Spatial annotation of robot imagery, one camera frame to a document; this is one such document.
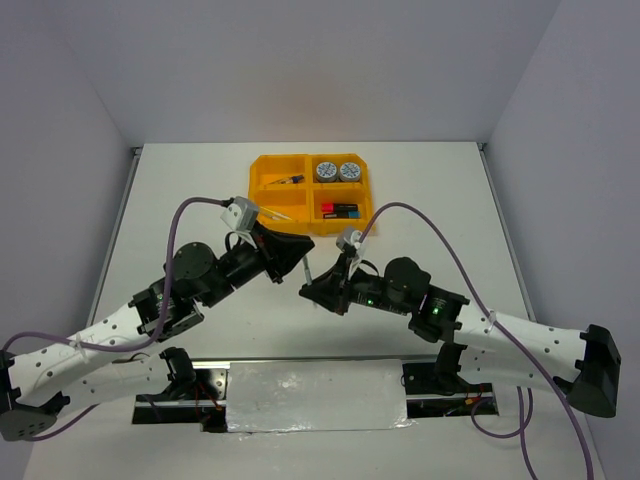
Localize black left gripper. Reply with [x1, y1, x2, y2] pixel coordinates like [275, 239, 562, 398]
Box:
[202, 220, 316, 308]

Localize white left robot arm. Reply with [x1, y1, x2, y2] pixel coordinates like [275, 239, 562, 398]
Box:
[1, 223, 314, 442]

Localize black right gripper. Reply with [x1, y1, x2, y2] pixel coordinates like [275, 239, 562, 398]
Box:
[299, 251, 411, 314]

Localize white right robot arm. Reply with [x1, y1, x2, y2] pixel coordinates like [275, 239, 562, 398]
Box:
[299, 254, 621, 418]

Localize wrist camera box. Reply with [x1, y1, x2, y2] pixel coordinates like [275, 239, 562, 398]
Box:
[336, 226, 364, 277]
[221, 196, 260, 235]

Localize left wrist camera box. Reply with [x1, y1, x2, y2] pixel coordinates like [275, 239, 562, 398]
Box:
[221, 196, 260, 235]

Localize black mounting rail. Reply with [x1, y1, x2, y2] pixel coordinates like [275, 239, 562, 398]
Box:
[131, 357, 498, 434]

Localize small glue bottle blue cap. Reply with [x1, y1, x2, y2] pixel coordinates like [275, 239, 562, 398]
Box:
[267, 174, 305, 186]

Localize orange four-compartment organizer tray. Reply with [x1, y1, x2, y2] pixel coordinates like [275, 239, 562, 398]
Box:
[248, 153, 374, 236]

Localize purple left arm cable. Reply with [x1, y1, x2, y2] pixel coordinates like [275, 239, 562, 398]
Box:
[2, 197, 231, 441]

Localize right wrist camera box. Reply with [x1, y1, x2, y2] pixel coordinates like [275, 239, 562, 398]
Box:
[336, 226, 364, 277]

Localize yellow clear pen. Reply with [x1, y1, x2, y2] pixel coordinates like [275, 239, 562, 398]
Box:
[259, 206, 292, 221]

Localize black highlighter orange tip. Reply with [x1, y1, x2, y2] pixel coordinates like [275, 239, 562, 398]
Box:
[321, 203, 359, 213]

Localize black highlighter blue tip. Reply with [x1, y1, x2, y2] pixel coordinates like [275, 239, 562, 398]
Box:
[322, 210, 361, 220]

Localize blue clear pen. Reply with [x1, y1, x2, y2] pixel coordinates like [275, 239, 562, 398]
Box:
[261, 210, 291, 221]

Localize round blue-white tin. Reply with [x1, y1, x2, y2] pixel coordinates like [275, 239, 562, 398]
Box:
[338, 161, 362, 183]
[314, 161, 338, 183]

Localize green clear pen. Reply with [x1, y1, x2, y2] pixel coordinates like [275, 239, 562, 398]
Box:
[302, 256, 312, 285]

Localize foil-covered base plate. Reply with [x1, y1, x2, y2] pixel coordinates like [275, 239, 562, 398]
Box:
[226, 359, 411, 433]

